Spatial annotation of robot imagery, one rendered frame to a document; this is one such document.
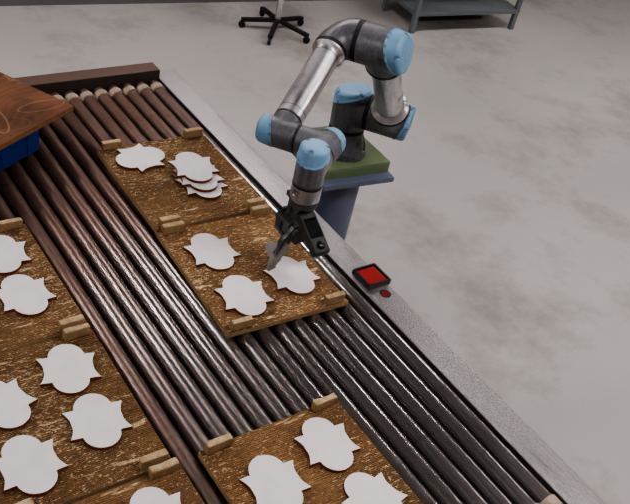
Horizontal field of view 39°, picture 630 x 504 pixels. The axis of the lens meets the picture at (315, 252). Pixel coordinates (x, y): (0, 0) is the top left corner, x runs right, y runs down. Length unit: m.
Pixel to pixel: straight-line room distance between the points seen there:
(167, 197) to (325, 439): 0.92
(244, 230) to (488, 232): 2.22
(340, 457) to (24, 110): 1.36
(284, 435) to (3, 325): 0.67
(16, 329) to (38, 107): 0.80
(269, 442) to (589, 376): 2.19
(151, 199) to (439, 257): 1.97
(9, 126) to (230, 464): 1.19
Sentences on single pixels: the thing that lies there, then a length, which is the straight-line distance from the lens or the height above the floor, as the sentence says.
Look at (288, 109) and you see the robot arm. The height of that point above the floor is 1.31.
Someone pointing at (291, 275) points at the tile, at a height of 0.95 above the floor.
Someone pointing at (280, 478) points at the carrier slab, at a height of 0.95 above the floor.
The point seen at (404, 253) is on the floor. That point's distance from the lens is 4.09.
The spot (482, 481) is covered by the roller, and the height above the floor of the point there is 0.92.
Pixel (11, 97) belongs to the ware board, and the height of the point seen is 1.04.
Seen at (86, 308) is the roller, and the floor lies 0.92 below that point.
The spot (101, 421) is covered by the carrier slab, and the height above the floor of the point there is 0.95.
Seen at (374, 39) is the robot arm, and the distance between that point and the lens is 2.40.
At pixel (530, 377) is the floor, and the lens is 3.71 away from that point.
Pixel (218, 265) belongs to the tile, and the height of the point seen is 0.95.
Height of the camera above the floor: 2.36
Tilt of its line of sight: 37 degrees down
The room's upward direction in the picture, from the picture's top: 14 degrees clockwise
